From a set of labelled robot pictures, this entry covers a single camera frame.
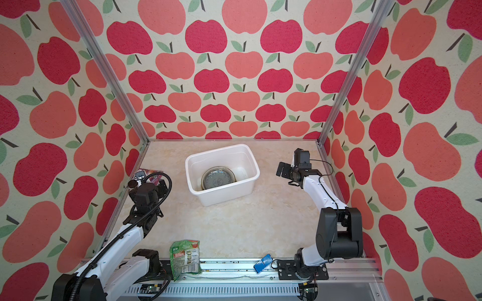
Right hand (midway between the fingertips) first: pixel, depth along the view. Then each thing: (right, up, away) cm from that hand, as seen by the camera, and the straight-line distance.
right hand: (289, 173), depth 91 cm
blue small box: (-13, -35, -15) cm, 40 cm away
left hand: (-64, -4, -9) cm, 65 cm away
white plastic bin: (-25, +8, +8) cm, 27 cm away
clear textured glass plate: (-37, -2, +5) cm, 37 cm away
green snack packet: (-47, -34, -15) cm, 60 cm away
